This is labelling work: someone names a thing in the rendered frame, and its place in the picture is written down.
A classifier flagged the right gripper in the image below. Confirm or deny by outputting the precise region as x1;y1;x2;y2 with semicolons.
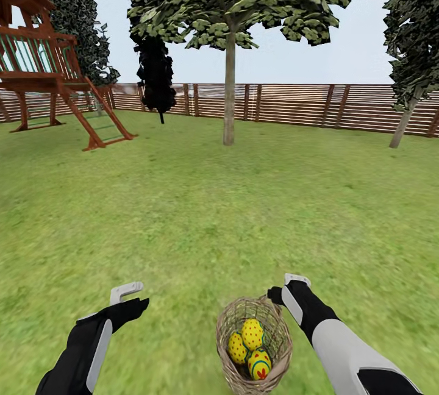
268;286;285;305

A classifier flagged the easter egg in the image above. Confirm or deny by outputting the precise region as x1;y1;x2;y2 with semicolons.
247;348;271;380
241;318;266;351
228;322;251;371

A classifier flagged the wicker basket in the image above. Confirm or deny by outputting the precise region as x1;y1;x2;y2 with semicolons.
216;293;293;395

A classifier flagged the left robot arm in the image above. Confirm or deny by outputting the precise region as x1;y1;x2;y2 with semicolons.
35;282;149;395

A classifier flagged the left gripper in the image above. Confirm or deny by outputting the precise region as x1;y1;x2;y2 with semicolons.
105;298;149;329

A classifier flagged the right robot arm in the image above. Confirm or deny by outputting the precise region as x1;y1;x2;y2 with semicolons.
268;273;423;395

